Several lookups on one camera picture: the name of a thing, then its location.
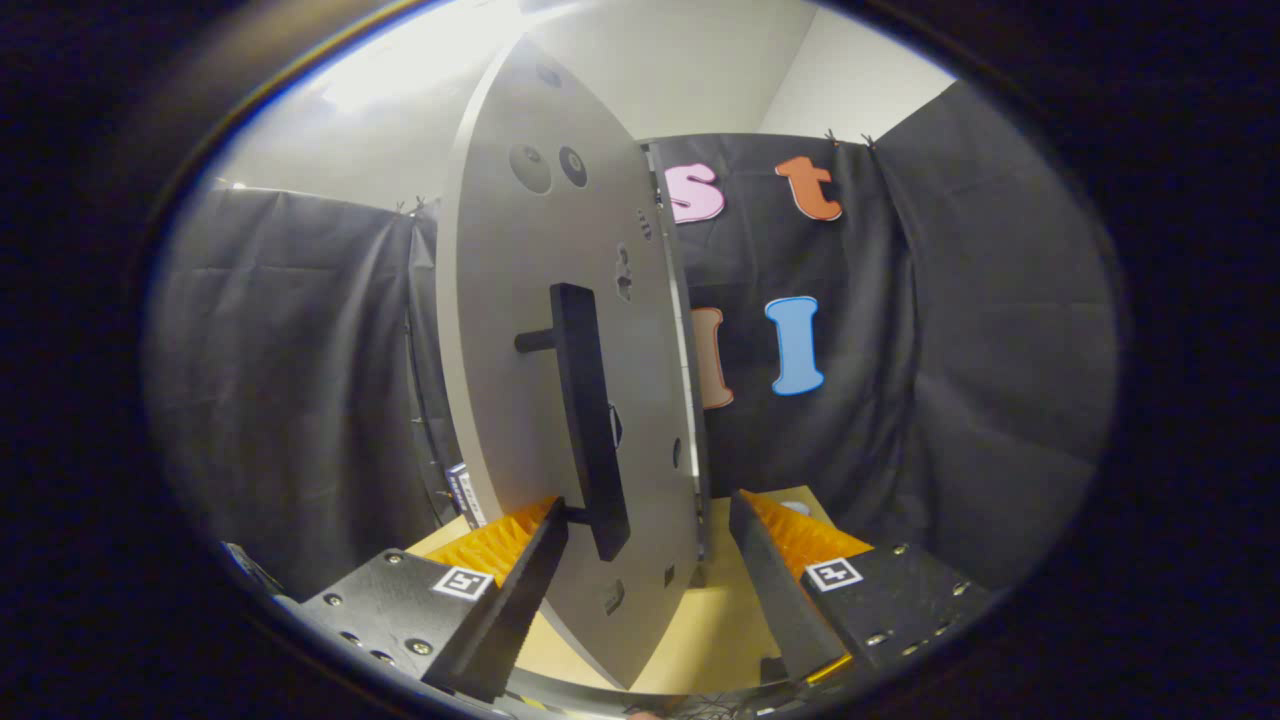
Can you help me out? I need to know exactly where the black door handle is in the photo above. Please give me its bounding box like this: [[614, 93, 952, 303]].
[[515, 283, 633, 563]]

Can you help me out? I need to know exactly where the black backdrop cloth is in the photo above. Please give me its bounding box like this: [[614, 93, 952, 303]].
[[145, 80, 1126, 601]]

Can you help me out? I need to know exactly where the grey cabinet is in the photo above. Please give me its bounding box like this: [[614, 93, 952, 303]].
[[640, 138, 715, 591]]

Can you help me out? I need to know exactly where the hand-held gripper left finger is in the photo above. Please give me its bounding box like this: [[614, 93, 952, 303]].
[[273, 496, 571, 703]]

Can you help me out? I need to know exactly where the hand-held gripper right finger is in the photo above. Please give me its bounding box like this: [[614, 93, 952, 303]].
[[726, 488, 993, 701]]

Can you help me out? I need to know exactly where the white cabinet door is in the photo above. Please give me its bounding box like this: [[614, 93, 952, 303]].
[[437, 35, 713, 691]]

